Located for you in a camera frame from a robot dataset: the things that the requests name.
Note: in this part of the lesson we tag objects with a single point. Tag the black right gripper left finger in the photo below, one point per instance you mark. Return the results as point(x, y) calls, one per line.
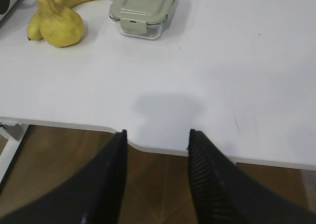
point(92, 196)

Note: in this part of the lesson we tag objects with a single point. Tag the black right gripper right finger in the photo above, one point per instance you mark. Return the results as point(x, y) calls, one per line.
point(223, 194)

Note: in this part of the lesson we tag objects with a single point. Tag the yellow pear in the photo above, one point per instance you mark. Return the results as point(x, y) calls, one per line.
point(59, 25)

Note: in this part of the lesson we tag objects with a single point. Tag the green lid glass container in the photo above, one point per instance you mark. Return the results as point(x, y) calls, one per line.
point(144, 19)

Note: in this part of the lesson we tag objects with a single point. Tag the navy and white lunch bag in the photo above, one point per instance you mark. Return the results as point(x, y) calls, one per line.
point(7, 2)

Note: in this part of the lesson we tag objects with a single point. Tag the white table leg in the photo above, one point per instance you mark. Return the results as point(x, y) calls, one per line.
point(14, 134)

